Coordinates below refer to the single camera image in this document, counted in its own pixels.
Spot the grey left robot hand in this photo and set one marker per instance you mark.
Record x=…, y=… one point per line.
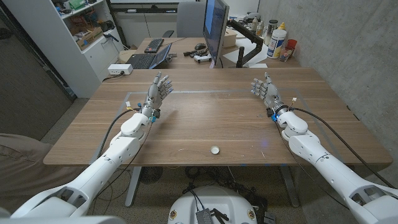
x=155, y=93

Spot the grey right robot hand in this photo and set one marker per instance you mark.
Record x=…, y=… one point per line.
x=271, y=93

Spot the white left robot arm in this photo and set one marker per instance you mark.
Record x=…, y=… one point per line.
x=102, y=168

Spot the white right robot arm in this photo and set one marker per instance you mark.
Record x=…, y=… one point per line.
x=329, y=171

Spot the yellow capped bottle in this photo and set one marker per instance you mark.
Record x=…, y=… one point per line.
x=282, y=26

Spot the small pale bottle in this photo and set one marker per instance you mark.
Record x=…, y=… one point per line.
x=255, y=24

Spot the white bottle cap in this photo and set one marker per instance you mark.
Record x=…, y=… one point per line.
x=214, y=150

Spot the open black laptop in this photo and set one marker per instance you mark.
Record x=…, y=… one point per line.
x=143, y=60

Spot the clear drinking glass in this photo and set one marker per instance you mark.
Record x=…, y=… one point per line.
x=285, y=54

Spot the white power strip box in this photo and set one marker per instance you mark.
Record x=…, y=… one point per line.
x=119, y=69

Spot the black keyboard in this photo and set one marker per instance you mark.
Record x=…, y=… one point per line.
x=154, y=45

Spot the white wipes canister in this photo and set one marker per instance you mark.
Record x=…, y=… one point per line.
x=276, y=43

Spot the red cup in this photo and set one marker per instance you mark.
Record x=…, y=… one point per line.
x=291, y=43

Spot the white paper sheets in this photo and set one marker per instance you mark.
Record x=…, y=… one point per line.
x=229, y=56

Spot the black remote control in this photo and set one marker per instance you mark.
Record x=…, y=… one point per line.
x=194, y=53

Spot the white game controller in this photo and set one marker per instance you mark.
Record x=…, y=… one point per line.
x=202, y=58

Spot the glass jar with dark lid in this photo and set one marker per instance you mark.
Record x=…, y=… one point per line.
x=270, y=31

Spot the black computer mouse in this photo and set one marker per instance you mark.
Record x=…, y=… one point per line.
x=200, y=46

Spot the beige cardboard box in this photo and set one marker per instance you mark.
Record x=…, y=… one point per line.
x=230, y=39

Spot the white low cabinet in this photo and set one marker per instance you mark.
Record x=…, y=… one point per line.
x=136, y=28

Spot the black round fan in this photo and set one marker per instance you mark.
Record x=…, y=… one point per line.
x=150, y=175

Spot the grey office chair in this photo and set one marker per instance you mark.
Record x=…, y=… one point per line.
x=189, y=18

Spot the black computer monitor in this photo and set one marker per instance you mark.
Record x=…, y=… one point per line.
x=214, y=28

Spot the open cardboard box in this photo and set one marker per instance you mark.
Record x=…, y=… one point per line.
x=90, y=36

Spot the grey table leg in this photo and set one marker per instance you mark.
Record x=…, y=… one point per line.
x=133, y=186
x=289, y=186

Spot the white shelf cabinet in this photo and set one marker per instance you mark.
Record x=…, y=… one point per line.
x=62, y=56

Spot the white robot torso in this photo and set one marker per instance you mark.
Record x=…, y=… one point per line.
x=217, y=199

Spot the green box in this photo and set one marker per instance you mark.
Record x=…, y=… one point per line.
x=76, y=3

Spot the grey electronics box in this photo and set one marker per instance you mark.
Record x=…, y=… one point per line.
x=204, y=217

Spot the brown fabric cushion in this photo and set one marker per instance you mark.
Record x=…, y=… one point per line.
x=21, y=161

